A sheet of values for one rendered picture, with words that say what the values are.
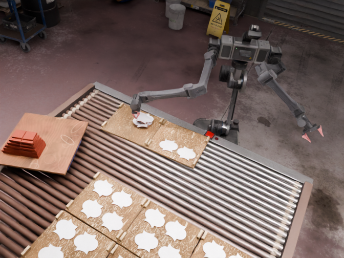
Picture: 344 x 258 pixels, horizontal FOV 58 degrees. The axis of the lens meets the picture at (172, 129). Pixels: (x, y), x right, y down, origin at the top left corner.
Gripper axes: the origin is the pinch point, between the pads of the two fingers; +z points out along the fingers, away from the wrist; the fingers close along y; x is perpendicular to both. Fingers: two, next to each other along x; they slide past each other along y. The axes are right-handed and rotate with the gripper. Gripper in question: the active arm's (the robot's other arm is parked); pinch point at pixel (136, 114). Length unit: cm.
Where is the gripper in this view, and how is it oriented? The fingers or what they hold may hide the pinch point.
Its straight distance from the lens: 254.4
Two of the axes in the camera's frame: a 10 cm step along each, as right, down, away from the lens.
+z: -0.7, 6.9, 7.2
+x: 10.0, 0.6, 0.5
